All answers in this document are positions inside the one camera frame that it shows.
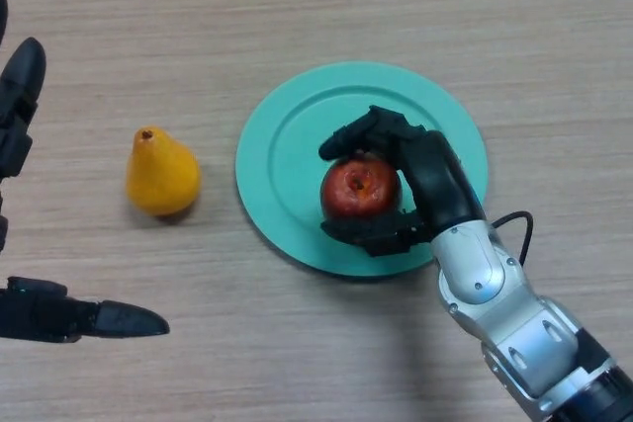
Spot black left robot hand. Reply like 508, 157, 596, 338
0, 0, 171, 344

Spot red apple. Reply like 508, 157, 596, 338
319, 153, 402, 221

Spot yellow pear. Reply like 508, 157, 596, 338
125, 126, 203, 217

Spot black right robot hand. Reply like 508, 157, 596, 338
318, 105, 489, 258

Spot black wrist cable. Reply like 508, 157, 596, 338
488, 210, 536, 265

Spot green round plate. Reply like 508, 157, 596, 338
234, 61, 490, 279

